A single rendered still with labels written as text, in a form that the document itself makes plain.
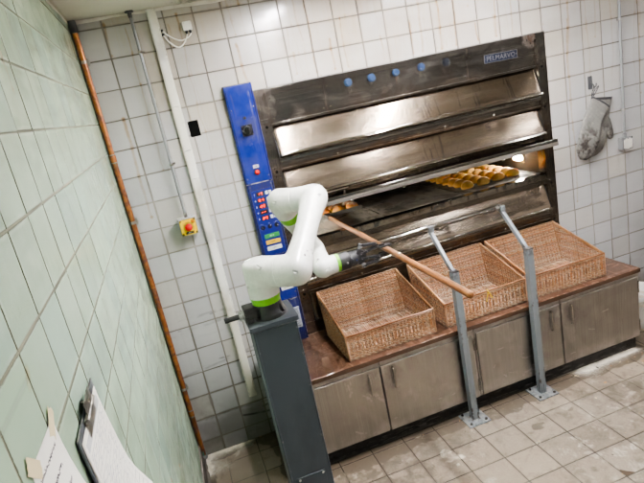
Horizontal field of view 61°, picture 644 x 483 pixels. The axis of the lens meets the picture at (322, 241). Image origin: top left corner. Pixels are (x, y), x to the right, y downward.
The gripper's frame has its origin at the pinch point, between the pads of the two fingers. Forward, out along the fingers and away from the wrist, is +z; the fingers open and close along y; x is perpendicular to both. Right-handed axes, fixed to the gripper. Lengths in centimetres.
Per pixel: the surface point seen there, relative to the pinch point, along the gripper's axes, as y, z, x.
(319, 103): -77, -1, -60
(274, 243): -3, -47, -56
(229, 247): -7, -72, -59
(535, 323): 70, 84, 2
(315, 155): -48, -10, -59
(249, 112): -80, -43, -56
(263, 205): -27, -48, -56
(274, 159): -51, -35, -59
